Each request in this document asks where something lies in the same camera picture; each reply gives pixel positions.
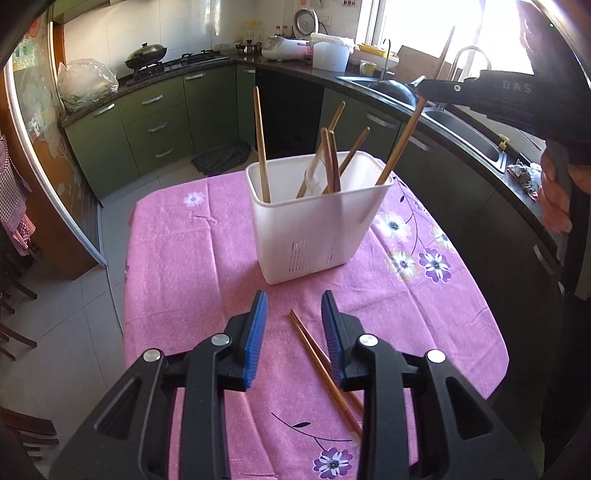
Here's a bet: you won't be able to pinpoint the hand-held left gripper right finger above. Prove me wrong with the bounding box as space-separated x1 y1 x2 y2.
321 290 539 480

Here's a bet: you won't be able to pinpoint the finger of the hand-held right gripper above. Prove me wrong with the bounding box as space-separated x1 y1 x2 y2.
417 78 483 106

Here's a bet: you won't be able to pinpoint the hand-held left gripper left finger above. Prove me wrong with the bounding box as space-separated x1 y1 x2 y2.
48 290 269 480

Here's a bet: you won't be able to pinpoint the white plastic utensil holder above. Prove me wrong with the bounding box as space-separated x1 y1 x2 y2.
245 150 395 286

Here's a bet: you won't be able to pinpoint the clear plastic spoon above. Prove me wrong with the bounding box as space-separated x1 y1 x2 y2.
303 152 327 197

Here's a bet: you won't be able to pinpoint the person's right hand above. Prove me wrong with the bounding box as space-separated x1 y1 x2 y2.
539 148 574 234

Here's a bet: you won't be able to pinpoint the steel kitchen faucet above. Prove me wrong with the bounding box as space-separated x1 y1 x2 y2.
444 45 493 112

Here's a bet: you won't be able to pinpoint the steel kitchen sink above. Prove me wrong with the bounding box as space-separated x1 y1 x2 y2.
334 74 509 175

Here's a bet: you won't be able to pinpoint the dark frying pan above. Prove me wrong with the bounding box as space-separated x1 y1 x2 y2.
366 76 426 108

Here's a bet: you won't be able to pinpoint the kitchen window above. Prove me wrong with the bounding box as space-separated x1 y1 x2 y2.
355 0 537 75

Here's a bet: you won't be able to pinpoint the yellow tray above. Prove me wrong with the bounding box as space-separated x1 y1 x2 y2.
357 42 400 59

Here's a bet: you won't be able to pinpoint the crumpled dish rag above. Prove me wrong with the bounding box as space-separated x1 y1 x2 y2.
506 159 544 200

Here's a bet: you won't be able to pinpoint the pink floral tablecloth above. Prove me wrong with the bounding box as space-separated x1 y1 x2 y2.
122 157 509 480

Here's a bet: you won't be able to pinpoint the white plastic bucket with lid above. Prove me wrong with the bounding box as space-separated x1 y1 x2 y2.
310 32 356 71

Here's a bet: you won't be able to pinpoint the dark stone countertop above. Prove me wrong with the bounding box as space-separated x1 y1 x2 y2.
61 52 561 252

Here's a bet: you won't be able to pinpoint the round silver lid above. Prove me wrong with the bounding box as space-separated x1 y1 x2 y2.
294 7 323 36

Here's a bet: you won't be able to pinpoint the black built-in appliance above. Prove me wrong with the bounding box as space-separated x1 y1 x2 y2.
255 69 324 160

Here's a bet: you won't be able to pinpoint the white rice cooker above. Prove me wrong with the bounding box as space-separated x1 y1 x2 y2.
261 35 311 64

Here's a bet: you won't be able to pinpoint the dark floor mat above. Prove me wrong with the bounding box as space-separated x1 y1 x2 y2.
191 140 253 177

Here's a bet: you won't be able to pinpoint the green lower kitchen cabinets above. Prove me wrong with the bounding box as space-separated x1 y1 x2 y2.
64 62 257 200

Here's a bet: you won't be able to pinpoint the brown wooden chair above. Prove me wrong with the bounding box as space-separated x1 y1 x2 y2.
0 405 60 464

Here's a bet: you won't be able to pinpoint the dark red wooden chair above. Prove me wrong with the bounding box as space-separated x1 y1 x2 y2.
0 237 40 361

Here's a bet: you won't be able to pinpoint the black gas stove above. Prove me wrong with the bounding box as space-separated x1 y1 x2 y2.
124 51 230 80

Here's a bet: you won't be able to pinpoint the checked purple apron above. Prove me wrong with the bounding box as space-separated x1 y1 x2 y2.
0 133 38 256

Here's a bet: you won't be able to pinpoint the floral glass sliding door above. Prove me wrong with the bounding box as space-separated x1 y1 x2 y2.
4 13 110 269

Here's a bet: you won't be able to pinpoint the black wok with lid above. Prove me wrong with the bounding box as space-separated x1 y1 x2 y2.
124 42 168 70

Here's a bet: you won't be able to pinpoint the clear plastic bag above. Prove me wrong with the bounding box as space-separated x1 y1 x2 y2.
56 58 120 112

